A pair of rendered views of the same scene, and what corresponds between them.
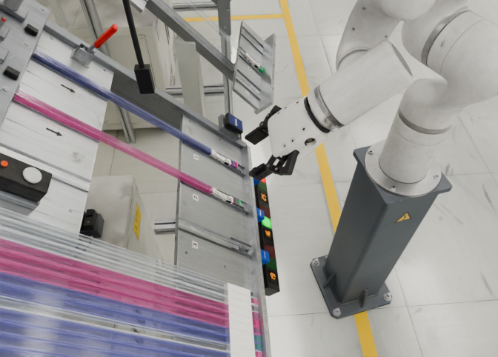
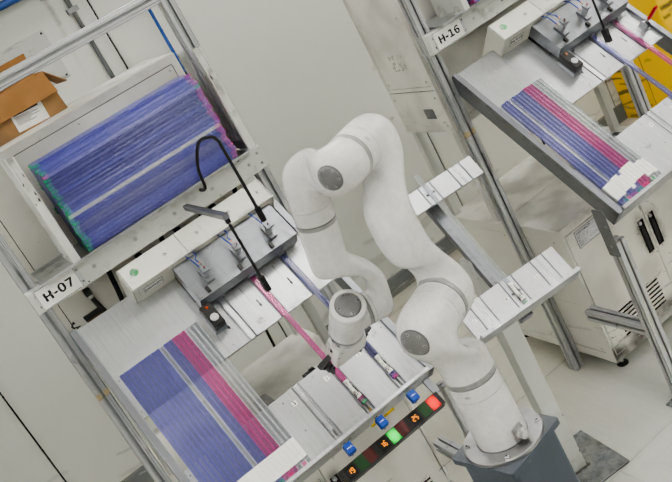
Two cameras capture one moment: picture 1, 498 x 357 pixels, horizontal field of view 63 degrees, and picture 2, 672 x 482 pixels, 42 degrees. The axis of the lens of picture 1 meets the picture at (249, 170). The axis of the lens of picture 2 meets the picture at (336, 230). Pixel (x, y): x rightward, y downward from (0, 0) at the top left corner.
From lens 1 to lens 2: 2.04 m
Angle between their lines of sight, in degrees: 65
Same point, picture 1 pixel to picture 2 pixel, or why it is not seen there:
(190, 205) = (316, 380)
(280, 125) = not seen: hidden behind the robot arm
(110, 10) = (548, 207)
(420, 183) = (490, 455)
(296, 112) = not seen: hidden behind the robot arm
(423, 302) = not seen: outside the picture
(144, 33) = (554, 238)
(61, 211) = (228, 342)
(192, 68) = (477, 286)
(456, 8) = (423, 277)
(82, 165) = (259, 325)
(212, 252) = (303, 416)
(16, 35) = (260, 247)
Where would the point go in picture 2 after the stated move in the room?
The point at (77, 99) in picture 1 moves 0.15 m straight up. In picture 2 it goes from (290, 288) to (265, 244)
